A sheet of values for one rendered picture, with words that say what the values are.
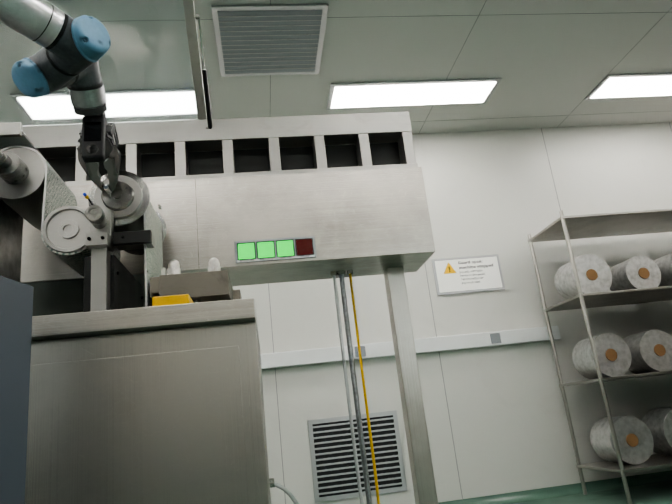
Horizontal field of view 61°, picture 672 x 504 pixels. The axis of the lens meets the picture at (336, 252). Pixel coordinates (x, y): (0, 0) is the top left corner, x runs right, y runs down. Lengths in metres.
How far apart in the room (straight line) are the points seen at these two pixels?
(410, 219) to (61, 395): 1.17
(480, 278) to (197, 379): 3.51
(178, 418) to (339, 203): 0.97
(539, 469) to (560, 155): 2.47
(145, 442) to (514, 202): 4.00
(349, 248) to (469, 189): 2.95
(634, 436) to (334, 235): 2.88
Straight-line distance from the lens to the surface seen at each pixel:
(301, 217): 1.82
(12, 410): 0.92
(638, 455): 4.25
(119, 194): 1.52
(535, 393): 4.46
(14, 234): 1.79
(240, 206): 1.83
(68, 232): 1.54
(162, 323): 1.12
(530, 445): 4.43
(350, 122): 1.99
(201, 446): 1.12
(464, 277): 4.40
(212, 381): 1.12
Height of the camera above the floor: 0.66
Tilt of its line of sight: 16 degrees up
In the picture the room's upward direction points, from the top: 7 degrees counter-clockwise
